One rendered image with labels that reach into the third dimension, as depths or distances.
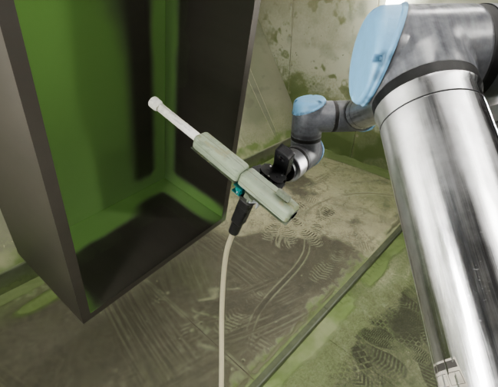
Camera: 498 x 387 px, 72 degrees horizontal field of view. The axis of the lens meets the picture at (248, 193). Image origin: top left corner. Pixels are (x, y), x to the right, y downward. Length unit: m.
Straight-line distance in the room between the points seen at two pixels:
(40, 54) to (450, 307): 0.99
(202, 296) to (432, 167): 1.38
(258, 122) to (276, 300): 1.47
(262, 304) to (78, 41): 1.19
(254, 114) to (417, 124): 2.31
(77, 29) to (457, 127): 0.92
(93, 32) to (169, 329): 1.11
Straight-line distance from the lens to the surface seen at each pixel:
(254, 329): 1.52
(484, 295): 0.35
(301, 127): 1.01
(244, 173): 0.80
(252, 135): 2.58
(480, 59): 0.49
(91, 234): 1.31
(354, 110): 0.95
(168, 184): 1.49
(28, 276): 1.94
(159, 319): 1.59
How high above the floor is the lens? 1.26
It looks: 32 degrees down
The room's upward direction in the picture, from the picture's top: straight up
